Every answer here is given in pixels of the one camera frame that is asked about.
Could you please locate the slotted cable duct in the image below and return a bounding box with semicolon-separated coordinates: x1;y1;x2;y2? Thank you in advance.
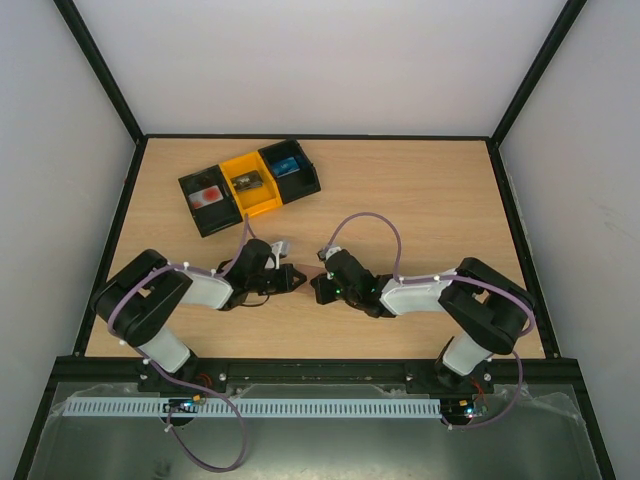
61;397;441;419

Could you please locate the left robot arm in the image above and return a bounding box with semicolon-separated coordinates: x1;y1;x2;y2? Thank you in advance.
90;239;307;382

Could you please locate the black aluminium frame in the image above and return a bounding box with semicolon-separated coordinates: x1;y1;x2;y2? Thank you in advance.
1;1;639;479

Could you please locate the black bin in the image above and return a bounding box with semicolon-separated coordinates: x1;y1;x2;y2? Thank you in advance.
178;165;242;237
258;139;321;204

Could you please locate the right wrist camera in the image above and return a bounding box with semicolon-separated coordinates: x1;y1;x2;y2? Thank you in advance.
317;245;342;262

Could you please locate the yellow bin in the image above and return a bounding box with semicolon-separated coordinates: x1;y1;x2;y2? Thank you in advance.
219;151;283;218

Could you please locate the black bin left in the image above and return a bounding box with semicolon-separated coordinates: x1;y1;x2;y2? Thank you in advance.
178;165;242;237

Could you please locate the red white card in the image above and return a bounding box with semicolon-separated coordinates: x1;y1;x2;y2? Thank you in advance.
188;185;224;210

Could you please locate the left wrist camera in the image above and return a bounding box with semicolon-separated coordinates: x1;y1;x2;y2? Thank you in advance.
265;240;290;270

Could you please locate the black bin right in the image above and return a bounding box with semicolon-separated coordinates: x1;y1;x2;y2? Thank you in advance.
258;139;321;204

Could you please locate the dark brown card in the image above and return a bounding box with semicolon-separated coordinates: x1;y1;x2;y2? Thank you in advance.
231;170;263;193

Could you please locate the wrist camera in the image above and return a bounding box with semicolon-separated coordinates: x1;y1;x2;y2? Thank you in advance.
265;240;290;270
317;245;342;262

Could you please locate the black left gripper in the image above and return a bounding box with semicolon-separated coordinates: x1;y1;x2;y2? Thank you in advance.
248;264;307;296

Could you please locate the blue card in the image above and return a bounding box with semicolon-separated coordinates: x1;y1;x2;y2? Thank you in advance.
271;156;300;178

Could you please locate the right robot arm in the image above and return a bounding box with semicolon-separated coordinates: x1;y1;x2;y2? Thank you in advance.
311;247;536;392

